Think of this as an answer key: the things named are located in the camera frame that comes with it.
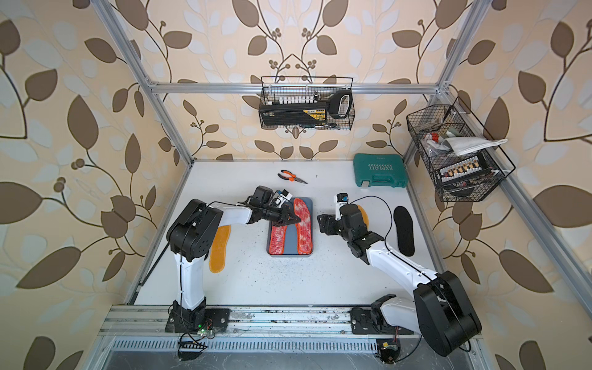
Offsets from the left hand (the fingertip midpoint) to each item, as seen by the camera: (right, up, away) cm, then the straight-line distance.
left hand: (302, 221), depth 91 cm
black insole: (+43, -3, +5) cm, 44 cm away
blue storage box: (-3, -8, +2) cm, 9 cm away
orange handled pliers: (-6, +18, +22) cm, 29 cm away
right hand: (+10, +3, -4) cm, 11 cm away
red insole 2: (-10, -7, 0) cm, 13 cm away
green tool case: (+38, +22, +20) cm, 48 cm away
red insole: (+1, -3, +2) cm, 4 cm away
